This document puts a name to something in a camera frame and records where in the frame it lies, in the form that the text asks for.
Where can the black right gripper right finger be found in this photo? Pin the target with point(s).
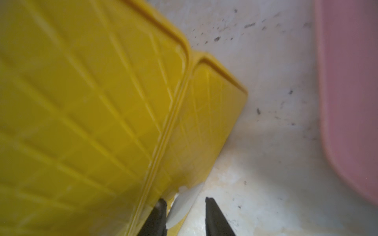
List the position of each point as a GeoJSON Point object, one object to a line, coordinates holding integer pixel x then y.
{"type": "Point", "coordinates": [215, 222]}

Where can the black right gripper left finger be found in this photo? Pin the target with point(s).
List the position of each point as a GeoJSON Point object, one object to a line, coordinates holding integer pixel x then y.
{"type": "Point", "coordinates": [155, 225]}

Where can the yellow plastic drawer cabinet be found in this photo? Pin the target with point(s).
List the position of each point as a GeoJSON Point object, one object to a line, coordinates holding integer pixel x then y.
{"type": "Point", "coordinates": [105, 108]}

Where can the pink plastic tray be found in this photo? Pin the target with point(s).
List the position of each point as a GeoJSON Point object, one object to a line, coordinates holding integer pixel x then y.
{"type": "Point", "coordinates": [347, 46]}

